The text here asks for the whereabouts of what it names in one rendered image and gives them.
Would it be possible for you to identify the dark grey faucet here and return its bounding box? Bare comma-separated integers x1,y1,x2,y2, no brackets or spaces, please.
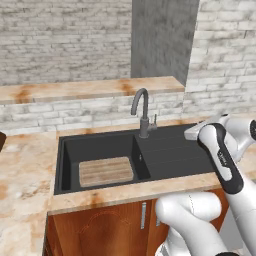
130,87,151,139

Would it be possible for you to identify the wooden cutting board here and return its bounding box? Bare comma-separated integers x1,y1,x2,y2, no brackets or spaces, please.
78,156,135,188

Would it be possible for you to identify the wooden wall shelf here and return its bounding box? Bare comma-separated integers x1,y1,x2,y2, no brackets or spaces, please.
0,75,186,105

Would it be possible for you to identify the dark grey faucet handle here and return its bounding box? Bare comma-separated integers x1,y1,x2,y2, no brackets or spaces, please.
148,113,159,132

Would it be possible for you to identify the dark grey sink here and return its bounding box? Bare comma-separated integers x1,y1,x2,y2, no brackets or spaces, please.
53,123,218,196

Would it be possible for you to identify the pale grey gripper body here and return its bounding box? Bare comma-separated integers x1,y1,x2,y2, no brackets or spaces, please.
183,117,218,141

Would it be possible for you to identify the wide brown cupboard door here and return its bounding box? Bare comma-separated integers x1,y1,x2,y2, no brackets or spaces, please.
44,199,154,256

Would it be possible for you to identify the dark brown object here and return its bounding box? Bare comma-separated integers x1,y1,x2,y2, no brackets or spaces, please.
0,131,8,153

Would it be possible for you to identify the narrow brown cupboard door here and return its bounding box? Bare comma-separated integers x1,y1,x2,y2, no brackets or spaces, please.
145,188,230,256

